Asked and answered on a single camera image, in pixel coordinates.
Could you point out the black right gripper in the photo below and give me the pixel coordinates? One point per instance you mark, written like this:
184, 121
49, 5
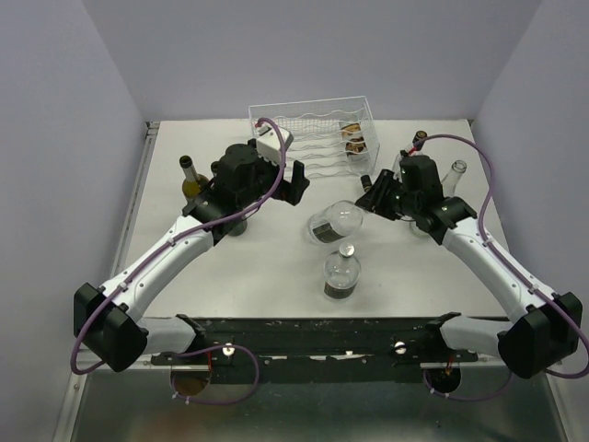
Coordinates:
375, 198

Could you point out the dark wine bottle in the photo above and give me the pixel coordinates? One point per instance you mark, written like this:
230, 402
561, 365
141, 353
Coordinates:
237, 227

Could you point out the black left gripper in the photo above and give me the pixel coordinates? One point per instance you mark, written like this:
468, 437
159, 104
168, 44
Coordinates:
293, 191

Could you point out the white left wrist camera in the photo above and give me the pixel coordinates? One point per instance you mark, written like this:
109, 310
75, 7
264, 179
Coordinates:
268, 145

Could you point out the clear flask bottle black cap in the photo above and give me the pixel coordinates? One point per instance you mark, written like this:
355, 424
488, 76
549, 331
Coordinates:
418, 140

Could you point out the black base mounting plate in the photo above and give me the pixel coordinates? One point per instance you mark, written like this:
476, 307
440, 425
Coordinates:
303, 351

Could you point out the green wine bottle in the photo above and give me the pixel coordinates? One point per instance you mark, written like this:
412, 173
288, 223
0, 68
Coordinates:
194, 183

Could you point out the round clear bottle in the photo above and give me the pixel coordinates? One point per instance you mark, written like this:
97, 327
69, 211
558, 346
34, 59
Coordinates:
341, 272
335, 222

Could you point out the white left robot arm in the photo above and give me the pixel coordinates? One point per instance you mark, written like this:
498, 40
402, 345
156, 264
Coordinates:
109, 320

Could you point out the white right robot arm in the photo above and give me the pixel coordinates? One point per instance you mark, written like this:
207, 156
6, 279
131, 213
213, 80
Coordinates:
542, 326

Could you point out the small black bottle cap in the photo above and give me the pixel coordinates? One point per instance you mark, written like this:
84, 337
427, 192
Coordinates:
366, 183

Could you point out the clear empty tall bottle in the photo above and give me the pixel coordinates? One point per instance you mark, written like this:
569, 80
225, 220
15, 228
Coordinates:
449, 184

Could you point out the white wire wine rack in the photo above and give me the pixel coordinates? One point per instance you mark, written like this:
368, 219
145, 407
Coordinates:
315, 127

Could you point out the clear square bottle brown label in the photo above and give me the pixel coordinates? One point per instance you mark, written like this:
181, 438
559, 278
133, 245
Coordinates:
355, 145

